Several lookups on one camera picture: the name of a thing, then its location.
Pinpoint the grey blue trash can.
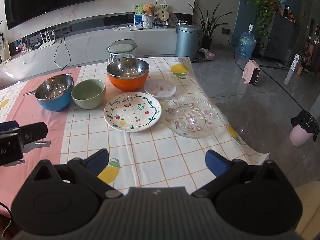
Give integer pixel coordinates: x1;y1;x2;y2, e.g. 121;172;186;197
175;23;201;60

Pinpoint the white fruit print plate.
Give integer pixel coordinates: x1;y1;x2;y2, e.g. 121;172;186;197
104;92;162;132

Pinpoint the white portrait drawing frame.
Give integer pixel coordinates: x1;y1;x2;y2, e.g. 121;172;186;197
0;40;10;63

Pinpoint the black cable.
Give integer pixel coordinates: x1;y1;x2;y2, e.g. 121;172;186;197
53;36;73;72

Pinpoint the orange steel bowl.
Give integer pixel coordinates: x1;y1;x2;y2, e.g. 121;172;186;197
106;58;150;92

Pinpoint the small round stool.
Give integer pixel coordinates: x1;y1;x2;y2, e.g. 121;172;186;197
107;39;137;63

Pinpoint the round hand fan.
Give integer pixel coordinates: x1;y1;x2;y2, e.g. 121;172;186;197
157;9;168;26

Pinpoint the trailing green pothos plant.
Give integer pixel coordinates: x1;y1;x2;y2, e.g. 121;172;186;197
239;0;282;49

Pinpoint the assorted bottles group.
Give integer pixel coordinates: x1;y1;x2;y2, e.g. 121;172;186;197
276;0;300;25

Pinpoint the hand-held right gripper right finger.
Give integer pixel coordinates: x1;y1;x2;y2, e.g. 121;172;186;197
191;149;292;198

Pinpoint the clear glass plate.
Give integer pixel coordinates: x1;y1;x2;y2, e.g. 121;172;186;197
164;95;220;138

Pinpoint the green ceramic bowl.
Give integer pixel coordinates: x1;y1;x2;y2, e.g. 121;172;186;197
71;79;106;110

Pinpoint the small white plate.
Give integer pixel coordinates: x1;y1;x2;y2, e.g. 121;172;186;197
144;79;177;99

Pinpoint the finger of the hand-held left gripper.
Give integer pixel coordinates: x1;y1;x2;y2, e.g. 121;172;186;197
9;122;51;152
0;120;20;132

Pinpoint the blue steel bowl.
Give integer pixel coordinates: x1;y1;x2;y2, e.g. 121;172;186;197
34;74;74;112

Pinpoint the blue green painting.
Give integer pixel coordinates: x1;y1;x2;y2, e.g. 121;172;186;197
134;4;168;27

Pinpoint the tall leafy potted plant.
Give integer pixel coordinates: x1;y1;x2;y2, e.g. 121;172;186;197
188;2;234;50

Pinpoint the patterned fabric bag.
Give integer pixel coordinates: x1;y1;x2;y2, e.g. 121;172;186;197
196;47;215;61

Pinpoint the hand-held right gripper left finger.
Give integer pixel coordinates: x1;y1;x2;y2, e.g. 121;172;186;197
27;149;123;198

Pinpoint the white tall carton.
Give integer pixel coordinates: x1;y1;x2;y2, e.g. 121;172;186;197
284;54;300;84

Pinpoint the decorative display plate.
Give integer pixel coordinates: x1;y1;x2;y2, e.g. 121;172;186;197
167;12;178;27

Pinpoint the pink space heater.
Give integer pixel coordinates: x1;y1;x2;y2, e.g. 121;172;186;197
242;59;262;86

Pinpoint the white marble television console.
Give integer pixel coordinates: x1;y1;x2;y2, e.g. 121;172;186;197
0;26;178;88

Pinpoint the white router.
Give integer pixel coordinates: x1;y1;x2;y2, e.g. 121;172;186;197
37;29;57;48

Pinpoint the pink waste bin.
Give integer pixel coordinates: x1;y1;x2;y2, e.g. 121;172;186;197
289;125;314;147

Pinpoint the pink bin black bag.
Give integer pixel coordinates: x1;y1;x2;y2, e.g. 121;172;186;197
291;110;320;142

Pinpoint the blue water bottle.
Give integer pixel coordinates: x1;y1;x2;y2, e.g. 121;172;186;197
236;24;257;58

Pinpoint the black television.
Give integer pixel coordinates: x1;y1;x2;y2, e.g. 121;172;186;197
4;0;96;30

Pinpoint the grey blue cabinet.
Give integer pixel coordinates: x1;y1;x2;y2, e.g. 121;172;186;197
260;11;300;67

